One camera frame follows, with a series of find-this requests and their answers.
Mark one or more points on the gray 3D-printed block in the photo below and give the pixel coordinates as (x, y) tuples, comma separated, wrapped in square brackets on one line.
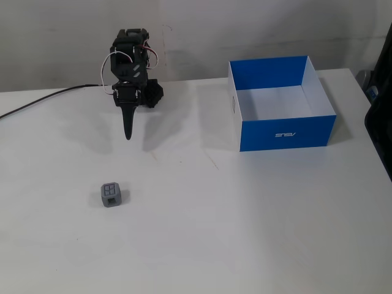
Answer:
[(109, 194)]

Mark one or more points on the blue and white cardboard box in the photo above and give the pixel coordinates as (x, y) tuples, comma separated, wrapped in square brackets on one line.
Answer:
[(284, 134)]

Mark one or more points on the gray and blue plastic object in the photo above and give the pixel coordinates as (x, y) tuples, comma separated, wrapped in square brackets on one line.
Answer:
[(364, 78)]

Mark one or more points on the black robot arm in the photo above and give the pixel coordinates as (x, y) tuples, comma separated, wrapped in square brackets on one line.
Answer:
[(128, 53)]

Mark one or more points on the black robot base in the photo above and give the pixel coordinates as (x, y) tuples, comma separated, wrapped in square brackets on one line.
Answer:
[(154, 93)]

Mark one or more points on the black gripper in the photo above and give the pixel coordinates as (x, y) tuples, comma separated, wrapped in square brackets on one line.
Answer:
[(128, 96)]

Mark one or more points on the black plastic case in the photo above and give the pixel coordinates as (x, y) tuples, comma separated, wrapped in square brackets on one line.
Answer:
[(381, 122)]

